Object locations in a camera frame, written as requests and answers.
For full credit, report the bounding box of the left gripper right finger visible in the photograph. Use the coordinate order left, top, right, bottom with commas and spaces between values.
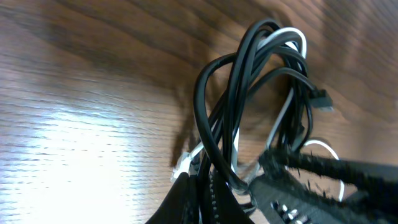
205, 172, 254, 224

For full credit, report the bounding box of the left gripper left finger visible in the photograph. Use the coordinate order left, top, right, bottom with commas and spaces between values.
146, 172, 199, 224

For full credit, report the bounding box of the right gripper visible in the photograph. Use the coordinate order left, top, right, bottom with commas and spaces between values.
249, 149, 397, 223

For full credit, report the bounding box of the white USB cable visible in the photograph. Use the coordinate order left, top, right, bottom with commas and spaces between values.
170, 27, 345, 202

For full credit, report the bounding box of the black USB cable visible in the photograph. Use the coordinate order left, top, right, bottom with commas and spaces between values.
193, 18, 334, 192

